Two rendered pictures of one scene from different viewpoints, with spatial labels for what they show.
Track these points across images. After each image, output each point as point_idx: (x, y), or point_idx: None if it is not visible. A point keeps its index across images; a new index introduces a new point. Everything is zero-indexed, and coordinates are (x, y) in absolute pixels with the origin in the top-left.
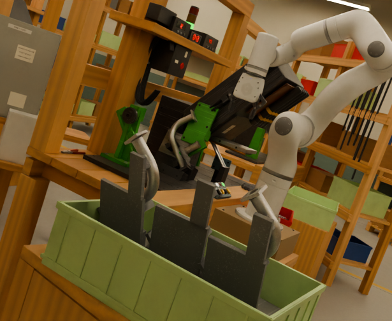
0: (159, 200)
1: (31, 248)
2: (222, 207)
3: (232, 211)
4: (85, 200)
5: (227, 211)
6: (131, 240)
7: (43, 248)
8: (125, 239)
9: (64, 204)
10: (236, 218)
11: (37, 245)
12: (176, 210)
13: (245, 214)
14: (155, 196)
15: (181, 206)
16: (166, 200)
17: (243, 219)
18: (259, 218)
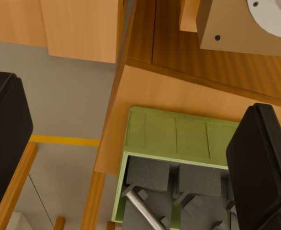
0: (89, 43)
1: (100, 171)
2: (210, 16)
3: (240, 11)
4: (115, 209)
5: (228, 34)
6: (178, 229)
7: (102, 165)
8: (174, 229)
9: (117, 222)
10: (251, 53)
11: (97, 165)
12: (119, 12)
13: (272, 13)
14: (71, 28)
15: (119, 0)
16: (94, 26)
17: (267, 39)
18: None
